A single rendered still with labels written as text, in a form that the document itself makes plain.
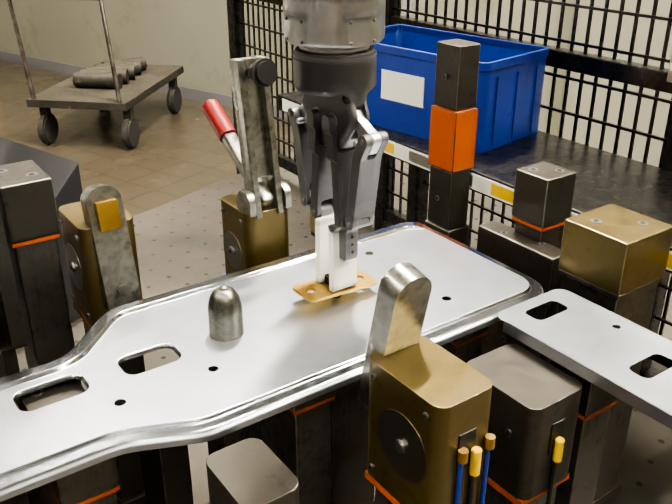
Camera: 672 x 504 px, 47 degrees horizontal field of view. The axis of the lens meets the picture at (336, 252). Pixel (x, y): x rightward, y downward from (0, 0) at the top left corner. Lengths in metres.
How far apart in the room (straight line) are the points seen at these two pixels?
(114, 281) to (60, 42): 5.90
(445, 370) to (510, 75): 0.64
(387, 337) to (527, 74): 0.67
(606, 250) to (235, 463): 0.44
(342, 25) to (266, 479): 0.36
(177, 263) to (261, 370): 0.90
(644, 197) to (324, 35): 0.52
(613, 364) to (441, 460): 0.21
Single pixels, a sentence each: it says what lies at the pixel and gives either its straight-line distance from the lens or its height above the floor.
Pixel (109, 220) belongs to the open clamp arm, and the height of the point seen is 1.08.
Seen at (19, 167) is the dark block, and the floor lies 1.12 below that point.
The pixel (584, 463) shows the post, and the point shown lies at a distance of 0.83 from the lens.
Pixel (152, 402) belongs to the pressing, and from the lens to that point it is 0.66.
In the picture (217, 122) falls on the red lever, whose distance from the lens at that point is 0.93.
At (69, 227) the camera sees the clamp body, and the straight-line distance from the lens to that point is 0.85.
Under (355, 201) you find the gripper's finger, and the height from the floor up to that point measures 1.12.
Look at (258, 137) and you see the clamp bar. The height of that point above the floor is 1.13.
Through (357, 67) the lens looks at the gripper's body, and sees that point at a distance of 0.69.
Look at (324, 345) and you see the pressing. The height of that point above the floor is 1.00.
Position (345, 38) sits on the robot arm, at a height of 1.27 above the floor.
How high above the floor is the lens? 1.38
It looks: 26 degrees down
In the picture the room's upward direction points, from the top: straight up
